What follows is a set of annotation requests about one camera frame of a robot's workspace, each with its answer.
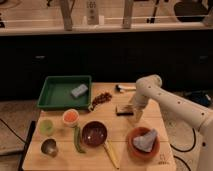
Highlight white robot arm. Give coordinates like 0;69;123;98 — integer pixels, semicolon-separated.
130;75;213;171

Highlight orange bowl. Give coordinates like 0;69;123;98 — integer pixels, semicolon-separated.
127;127;160;160

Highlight purple bowl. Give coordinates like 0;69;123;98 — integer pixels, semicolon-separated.
82;121;107;147

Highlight grey crumpled cloth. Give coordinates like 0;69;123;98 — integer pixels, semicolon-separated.
133;129;157;152

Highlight brown grape bunch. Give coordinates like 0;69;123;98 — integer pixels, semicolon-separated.
90;92;112;110

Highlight grey sponge block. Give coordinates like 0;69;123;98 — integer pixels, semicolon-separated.
71;84;88;98

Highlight green chili pepper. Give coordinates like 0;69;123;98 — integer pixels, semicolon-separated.
74;126;86;153

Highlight white cup orange contents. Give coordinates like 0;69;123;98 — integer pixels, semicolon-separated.
62;109;79;127

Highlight green plastic tray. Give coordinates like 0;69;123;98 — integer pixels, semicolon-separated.
37;75;92;111

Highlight green cup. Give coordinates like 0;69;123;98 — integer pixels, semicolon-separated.
39;120;54;136

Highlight metal cup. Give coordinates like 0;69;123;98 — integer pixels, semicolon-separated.
41;139;58;157

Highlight yellow handled utensil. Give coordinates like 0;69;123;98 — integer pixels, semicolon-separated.
104;141;119;169

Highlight black cable on floor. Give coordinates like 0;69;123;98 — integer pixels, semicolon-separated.
169;128;198;154

